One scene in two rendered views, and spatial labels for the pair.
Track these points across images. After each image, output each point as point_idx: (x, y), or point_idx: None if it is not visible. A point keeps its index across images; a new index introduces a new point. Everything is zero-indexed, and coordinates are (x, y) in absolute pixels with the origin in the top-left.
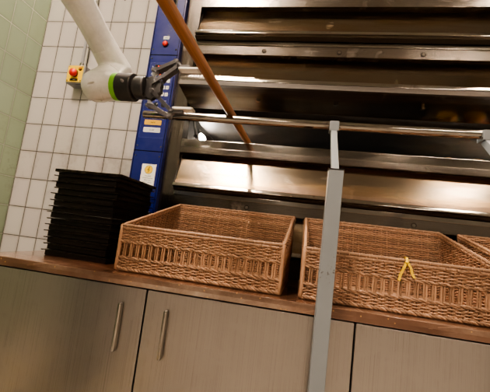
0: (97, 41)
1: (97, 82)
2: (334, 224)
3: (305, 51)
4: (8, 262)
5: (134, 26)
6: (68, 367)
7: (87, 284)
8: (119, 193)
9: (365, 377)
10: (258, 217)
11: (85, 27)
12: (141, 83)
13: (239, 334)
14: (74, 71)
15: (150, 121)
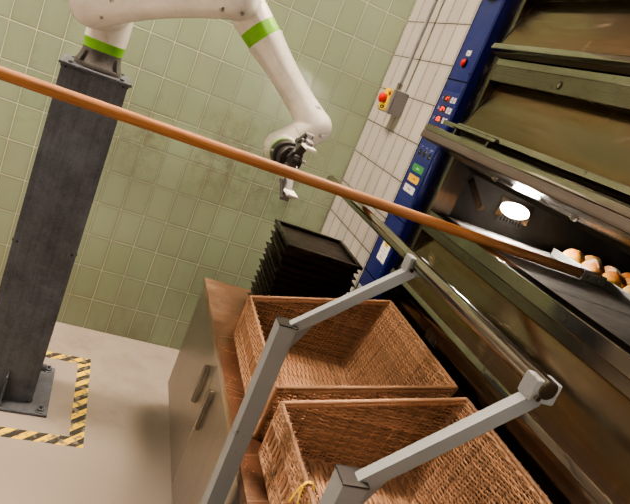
0: (285, 101)
1: (266, 147)
2: (254, 382)
3: (610, 94)
4: (205, 293)
5: (459, 31)
6: (186, 397)
7: (210, 337)
8: (288, 263)
9: None
10: (428, 362)
11: (276, 88)
12: (278, 156)
13: (217, 447)
14: (381, 96)
15: (412, 177)
